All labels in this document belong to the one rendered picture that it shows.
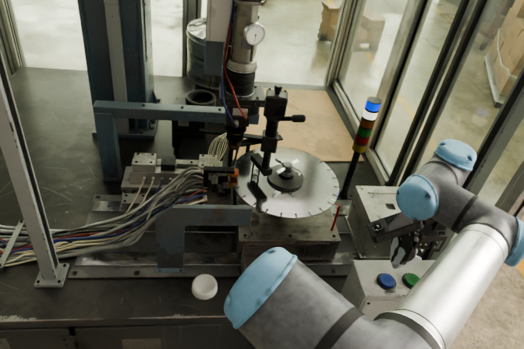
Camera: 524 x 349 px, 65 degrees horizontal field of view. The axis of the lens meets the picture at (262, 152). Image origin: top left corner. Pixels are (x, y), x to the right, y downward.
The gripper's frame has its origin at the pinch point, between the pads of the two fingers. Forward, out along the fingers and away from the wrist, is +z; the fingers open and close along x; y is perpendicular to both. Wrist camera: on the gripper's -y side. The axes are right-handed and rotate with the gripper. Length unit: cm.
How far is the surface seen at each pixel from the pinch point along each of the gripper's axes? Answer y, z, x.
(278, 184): -24.1, 1.2, 29.5
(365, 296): -6.0, 7.7, -3.9
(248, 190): -33.2, 2.2, 27.5
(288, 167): -21.7, -3.2, 32.1
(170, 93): -62, 22, 117
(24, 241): -96, 22, 25
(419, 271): 11.2, 7.4, 3.2
